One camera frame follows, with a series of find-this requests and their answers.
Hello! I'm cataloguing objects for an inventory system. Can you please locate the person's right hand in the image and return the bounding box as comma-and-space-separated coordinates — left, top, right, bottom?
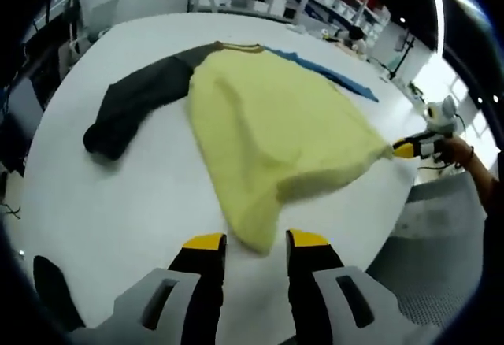
435, 137, 474, 172

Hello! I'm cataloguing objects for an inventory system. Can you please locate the grey mesh chair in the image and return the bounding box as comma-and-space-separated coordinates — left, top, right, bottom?
365, 171, 501, 330

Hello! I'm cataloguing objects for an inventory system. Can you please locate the black rounded chair part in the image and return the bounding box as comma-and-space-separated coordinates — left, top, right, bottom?
33, 255, 86, 331

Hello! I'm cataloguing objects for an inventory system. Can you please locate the black tripod stand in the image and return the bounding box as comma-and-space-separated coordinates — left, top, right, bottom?
389, 32, 417, 80

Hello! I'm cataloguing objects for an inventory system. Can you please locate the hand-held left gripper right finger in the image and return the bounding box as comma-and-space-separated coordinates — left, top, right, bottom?
286, 228, 434, 345

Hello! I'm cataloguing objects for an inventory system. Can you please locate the row of white storage bins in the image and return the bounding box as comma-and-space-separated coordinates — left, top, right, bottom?
259, 0, 385, 41

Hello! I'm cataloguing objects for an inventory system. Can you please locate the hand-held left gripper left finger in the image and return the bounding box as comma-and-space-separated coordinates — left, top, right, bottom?
94, 232, 228, 345

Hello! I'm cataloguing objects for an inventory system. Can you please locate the yellow blue grey garment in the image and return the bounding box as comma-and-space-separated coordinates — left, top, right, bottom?
82, 40, 395, 255

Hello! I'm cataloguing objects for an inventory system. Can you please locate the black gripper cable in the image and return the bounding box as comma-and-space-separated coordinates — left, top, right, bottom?
417, 112, 469, 172

